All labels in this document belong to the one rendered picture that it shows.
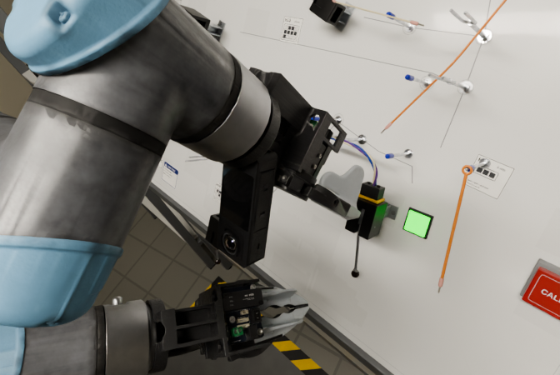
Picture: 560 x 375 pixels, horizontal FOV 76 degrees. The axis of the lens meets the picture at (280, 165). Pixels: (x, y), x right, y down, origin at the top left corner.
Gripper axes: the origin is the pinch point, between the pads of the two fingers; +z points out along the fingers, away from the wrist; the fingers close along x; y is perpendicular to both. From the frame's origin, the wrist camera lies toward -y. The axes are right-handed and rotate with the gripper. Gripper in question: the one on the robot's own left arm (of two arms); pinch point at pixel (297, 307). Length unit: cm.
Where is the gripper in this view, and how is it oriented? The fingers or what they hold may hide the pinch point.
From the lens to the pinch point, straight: 53.4
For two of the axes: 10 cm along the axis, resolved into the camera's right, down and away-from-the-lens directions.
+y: 4.7, -4.4, -7.6
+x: -2.0, -8.9, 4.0
